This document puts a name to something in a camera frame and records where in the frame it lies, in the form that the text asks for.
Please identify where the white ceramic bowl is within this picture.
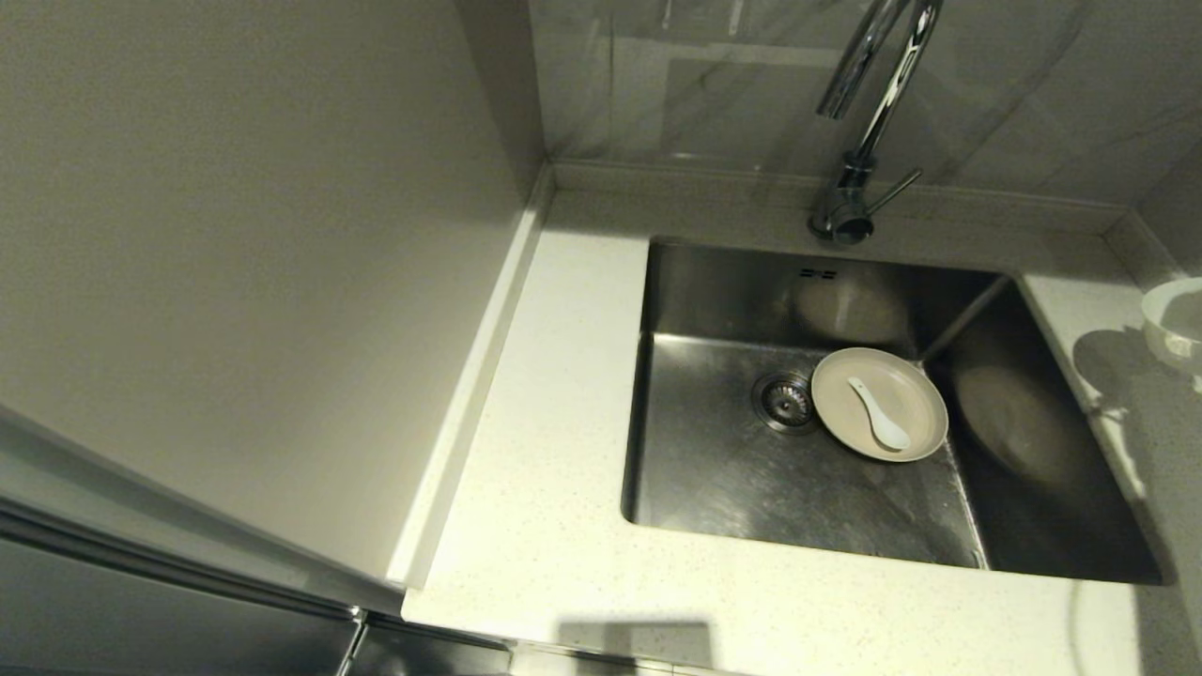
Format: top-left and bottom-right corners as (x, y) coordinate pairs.
(1140, 276), (1202, 376)

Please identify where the round metal drain strainer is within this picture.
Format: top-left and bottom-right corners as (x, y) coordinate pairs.
(751, 371), (818, 435)

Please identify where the white round plate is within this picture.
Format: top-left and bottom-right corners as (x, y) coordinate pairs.
(809, 347), (949, 463)

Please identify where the chrome gooseneck faucet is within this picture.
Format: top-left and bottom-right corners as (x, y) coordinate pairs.
(809, 0), (943, 248)

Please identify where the stainless steel appliance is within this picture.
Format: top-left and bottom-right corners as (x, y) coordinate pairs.
(0, 404), (513, 676)

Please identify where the stainless steel sink basin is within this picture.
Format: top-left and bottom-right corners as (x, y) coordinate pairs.
(620, 237), (1165, 585)

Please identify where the white ceramic soup spoon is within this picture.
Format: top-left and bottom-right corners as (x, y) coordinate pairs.
(847, 376), (912, 452)

